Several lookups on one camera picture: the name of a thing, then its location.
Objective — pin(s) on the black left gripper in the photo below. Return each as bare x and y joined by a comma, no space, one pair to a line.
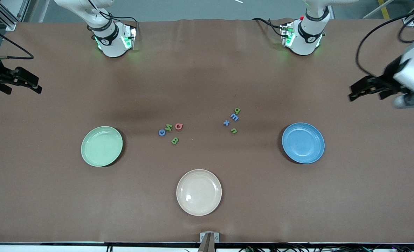
388,74

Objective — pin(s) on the green small letter q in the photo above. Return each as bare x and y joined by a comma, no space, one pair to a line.
237,111

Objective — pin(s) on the blue small letter m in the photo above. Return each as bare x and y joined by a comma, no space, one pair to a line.
234,117

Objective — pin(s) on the green small letter u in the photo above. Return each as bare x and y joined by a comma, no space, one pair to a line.
234,131

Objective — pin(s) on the blue letter G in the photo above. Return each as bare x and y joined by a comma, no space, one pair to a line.
161,132

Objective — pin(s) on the blue small letter x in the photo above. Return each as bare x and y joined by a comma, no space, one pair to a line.
226,123

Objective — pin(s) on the green letter N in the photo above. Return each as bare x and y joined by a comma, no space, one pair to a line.
168,127

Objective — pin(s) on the red letter Q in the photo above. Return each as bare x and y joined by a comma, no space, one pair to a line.
179,126

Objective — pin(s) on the green letter B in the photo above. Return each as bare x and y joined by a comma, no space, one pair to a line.
174,140

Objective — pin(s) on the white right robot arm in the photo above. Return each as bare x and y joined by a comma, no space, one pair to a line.
109,38

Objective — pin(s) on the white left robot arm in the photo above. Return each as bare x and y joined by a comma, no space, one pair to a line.
305,38

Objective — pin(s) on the yellow floor tape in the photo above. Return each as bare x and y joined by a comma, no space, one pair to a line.
384,8

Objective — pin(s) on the blue plate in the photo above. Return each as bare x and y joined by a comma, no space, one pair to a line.
303,143

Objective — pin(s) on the pale green plate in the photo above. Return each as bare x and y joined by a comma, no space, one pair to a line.
102,147

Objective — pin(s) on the brown table mat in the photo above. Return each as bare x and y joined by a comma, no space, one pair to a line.
298,210

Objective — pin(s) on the beige plate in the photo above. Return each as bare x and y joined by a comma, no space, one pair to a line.
199,192

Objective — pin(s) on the white table edge rail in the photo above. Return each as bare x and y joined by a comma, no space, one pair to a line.
53,248

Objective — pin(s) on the grey metal mount bracket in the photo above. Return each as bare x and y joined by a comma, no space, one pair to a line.
202,237

